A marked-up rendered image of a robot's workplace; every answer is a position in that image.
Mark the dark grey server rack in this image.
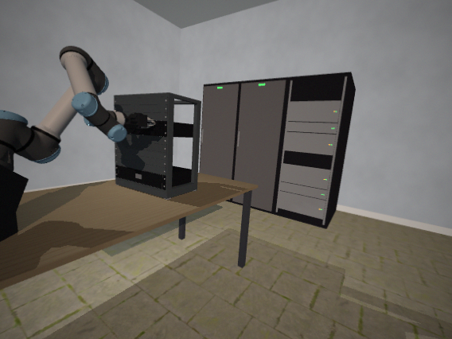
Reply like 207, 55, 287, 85
114, 92, 201, 200

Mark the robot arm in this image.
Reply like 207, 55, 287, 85
0, 46, 127, 171

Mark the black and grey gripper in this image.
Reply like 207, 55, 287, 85
123, 113, 156, 131

